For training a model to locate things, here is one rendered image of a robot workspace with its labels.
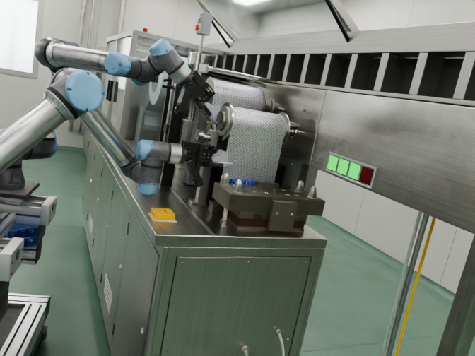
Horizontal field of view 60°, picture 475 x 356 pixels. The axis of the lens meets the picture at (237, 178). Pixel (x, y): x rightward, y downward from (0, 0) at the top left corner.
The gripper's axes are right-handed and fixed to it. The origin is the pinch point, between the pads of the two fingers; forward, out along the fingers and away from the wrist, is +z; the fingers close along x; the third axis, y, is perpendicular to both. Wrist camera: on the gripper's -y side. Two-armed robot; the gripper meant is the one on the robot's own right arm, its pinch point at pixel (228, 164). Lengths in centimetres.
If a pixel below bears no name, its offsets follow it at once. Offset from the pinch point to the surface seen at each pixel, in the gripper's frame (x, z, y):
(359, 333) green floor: 37, 131, -109
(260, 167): -0.3, 13.8, 0.4
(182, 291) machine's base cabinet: -26, -20, -39
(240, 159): -0.2, 4.5, 2.6
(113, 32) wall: 556, 20, 84
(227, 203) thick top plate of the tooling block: -19.1, -6.4, -9.8
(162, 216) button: -13.5, -26.7, -17.4
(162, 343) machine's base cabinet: -26, -23, -58
